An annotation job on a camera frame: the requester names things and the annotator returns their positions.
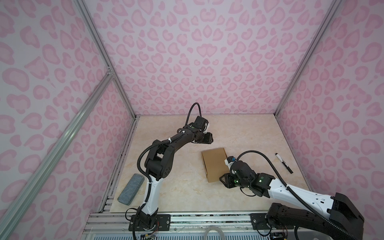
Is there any aluminium frame post left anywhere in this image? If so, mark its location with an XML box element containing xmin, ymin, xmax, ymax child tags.
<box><xmin>73</xmin><ymin>0</ymin><xmax>137</xmax><ymax>120</ymax></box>

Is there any grey whiteboard eraser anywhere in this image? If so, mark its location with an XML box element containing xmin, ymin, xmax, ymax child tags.
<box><xmin>118</xmin><ymin>174</ymin><xmax>145</xmax><ymax>206</ymax></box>

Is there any aluminium frame post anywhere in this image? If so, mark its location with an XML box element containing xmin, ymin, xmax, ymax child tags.
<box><xmin>274</xmin><ymin>0</ymin><xmax>344</xmax><ymax>119</ymax></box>
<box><xmin>73</xmin><ymin>0</ymin><xmax>137</xmax><ymax>120</ymax></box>

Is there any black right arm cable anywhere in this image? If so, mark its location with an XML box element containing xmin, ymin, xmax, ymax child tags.
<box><xmin>235</xmin><ymin>150</ymin><xmax>359</xmax><ymax>240</ymax></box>

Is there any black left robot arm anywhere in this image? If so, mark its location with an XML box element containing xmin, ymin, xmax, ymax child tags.
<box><xmin>135</xmin><ymin>116</ymin><xmax>214</xmax><ymax>229</ymax></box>

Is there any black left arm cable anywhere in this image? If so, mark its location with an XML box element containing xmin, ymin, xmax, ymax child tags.
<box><xmin>131</xmin><ymin>102</ymin><xmax>202</xmax><ymax>238</ymax></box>

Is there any black marker pen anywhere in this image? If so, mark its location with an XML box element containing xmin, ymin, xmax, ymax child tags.
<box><xmin>275</xmin><ymin>153</ymin><xmax>294</xmax><ymax>174</ymax></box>

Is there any diagonal aluminium frame bar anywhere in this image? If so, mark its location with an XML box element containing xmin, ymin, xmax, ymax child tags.
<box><xmin>1</xmin><ymin>73</ymin><xmax>114</xmax><ymax>240</ymax></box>

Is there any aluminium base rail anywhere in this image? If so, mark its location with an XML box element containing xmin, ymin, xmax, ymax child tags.
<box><xmin>81</xmin><ymin>211</ymin><xmax>295</xmax><ymax>240</ymax></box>

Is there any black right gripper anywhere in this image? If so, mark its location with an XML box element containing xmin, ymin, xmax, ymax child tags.
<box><xmin>216</xmin><ymin>173</ymin><xmax>250</xmax><ymax>189</ymax></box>

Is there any brown cardboard paper box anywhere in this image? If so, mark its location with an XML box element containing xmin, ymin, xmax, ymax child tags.
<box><xmin>202</xmin><ymin>148</ymin><xmax>230</xmax><ymax>183</ymax></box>

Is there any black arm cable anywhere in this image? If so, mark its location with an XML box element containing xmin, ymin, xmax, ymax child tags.
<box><xmin>235</xmin><ymin>150</ymin><xmax>359</xmax><ymax>240</ymax></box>
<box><xmin>131</xmin><ymin>102</ymin><xmax>202</xmax><ymax>238</ymax></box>

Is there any aluminium frame post right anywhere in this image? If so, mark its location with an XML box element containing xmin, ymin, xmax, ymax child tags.
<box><xmin>274</xmin><ymin>0</ymin><xmax>344</xmax><ymax>119</ymax></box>

